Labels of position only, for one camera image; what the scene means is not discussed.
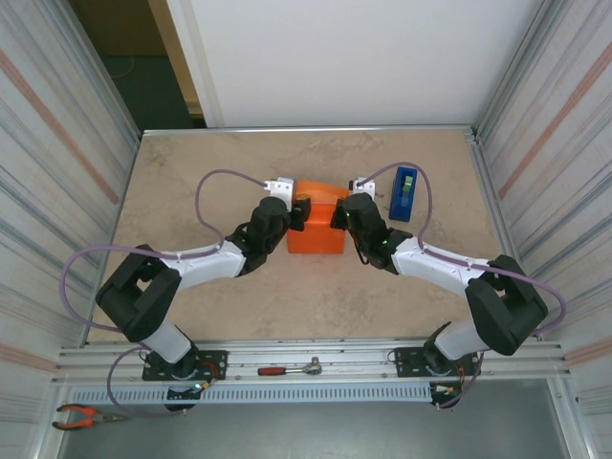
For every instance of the orange wrapping paper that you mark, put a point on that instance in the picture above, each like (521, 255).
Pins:
(315, 239)

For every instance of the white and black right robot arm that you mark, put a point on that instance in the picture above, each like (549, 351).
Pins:
(507, 311)

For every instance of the blue tape dispenser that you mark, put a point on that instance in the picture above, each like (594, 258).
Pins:
(401, 210)

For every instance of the yellow power connector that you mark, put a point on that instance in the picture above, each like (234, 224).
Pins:
(203, 385)
(450, 390)

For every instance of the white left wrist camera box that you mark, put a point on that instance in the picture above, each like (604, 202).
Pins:
(281, 189)

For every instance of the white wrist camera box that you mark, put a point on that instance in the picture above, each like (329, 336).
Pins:
(281, 189)
(363, 185)

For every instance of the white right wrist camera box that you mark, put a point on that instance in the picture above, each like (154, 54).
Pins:
(363, 185)

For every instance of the aluminium table edge rail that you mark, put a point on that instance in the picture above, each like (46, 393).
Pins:
(311, 129)

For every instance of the aluminium table side rail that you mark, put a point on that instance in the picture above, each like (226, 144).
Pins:
(483, 172)

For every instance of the aluminium mounting rail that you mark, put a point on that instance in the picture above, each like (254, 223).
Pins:
(358, 346)

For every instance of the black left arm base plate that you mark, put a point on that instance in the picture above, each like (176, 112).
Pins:
(215, 358)

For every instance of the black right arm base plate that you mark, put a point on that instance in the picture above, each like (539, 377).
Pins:
(406, 358)

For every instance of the white door frame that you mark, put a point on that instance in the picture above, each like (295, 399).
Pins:
(191, 62)

